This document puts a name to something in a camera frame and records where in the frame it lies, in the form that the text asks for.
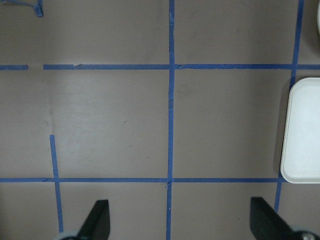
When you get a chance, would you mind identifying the white rectangular tray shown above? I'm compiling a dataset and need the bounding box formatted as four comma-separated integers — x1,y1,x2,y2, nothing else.
280,77,320,184

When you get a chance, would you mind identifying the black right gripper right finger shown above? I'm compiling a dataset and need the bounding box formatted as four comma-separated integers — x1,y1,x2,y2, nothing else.
250,197,297,240

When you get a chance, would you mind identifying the cream round plate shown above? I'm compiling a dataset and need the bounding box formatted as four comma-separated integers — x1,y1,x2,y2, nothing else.
316,1,320,34

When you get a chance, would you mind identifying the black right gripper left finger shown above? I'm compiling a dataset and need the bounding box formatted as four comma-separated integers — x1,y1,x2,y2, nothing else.
77,199,111,240

